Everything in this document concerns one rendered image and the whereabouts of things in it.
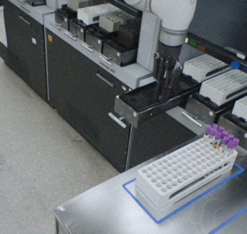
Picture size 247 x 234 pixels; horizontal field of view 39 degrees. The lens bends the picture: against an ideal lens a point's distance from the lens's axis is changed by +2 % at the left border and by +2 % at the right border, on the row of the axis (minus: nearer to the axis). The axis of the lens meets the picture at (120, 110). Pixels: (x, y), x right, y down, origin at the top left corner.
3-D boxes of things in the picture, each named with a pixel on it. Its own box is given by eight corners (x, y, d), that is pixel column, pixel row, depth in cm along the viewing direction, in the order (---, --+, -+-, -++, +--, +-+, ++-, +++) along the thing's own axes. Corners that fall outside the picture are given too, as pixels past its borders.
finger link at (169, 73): (173, 56, 124) (176, 58, 123) (170, 85, 129) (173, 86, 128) (165, 59, 121) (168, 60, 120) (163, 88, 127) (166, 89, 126)
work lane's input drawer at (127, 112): (221, 67, 175) (226, 50, 169) (245, 79, 166) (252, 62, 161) (104, 114, 134) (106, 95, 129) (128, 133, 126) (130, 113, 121)
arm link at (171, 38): (174, 18, 121) (171, 34, 125) (155, 23, 116) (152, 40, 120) (194, 27, 116) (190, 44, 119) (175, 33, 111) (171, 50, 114)
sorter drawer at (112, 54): (193, 28, 212) (196, 13, 207) (211, 36, 204) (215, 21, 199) (95, 57, 172) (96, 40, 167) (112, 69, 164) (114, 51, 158)
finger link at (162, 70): (163, 58, 122) (161, 56, 123) (156, 84, 129) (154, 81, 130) (171, 55, 124) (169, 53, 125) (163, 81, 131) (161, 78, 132)
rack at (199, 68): (224, 58, 167) (227, 46, 164) (241, 66, 162) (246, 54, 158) (181, 75, 151) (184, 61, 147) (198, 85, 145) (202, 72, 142)
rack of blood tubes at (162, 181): (206, 148, 110) (211, 133, 107) (232, 168, 104) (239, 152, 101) (133, 186, 95) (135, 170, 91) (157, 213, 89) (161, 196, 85)
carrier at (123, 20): (126, 31, 180) (127, 19, 176) (122, 31, 179) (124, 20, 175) (112, 22, 187) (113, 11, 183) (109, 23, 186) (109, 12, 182)
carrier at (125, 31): (135, 45, 167) (137, 33, 164) (132, 46, 166) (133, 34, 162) (120, 36, 174) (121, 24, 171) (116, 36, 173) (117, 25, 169)
